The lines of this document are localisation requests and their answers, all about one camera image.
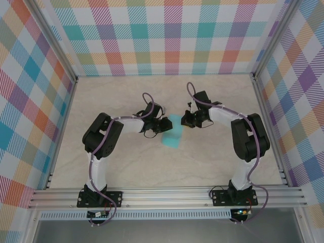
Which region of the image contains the aluminium frame leg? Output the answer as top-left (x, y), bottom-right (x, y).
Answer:
top-left (294, 207), bottom-right (314, 243)
top-left (24, 209), bottom-right (39, 243)

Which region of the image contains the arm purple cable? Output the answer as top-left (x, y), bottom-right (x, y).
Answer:
top-left (88, 92), bottom-right (155, 227)
top-left (186, 81), bottom-right (269, 225)

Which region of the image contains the aluminium corner post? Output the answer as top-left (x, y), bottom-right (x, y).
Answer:
top-left (26, 0), bottom-right (79, 83)
top-left (252, 0), bottom-right (301, 79)

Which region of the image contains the right base thin black wire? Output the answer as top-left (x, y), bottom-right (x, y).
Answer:
top-left (209, 184), bottom-right (230, 199)

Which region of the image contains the slotted grey cable duct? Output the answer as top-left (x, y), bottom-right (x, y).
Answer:
top-left (37, 209), bottom-right (233, 220)

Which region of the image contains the light blue paper sheet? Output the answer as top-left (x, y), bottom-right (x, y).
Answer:
top-left (161, 113), bottom-right (185, 149)

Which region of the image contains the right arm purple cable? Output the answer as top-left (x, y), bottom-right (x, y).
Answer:
top-left (186, 81), bottom-right (269, 225)

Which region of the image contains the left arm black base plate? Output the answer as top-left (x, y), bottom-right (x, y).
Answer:
top-left (76, 191), bottom-right (124, 209)

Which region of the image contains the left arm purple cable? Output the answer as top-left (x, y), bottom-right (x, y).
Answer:
top-left (88, 92), bottom-right (155, 227)

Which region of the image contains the aluminium side rail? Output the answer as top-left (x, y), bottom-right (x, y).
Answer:
top-left (44, 77), bottom-right (79, 190)
top-left (252, 73), bottom-right (291, 187)

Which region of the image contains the left gripper thin black wire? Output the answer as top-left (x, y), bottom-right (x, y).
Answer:
top-left (143, 126), bottom-right (159, 139)

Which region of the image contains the aluminium mounting beam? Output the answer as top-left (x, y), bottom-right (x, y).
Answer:
top-left (27, 186), bottom-right (308, 210)

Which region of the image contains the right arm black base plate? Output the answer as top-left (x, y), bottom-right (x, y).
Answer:
top-left (211, 189), bottom-right (259, 207)

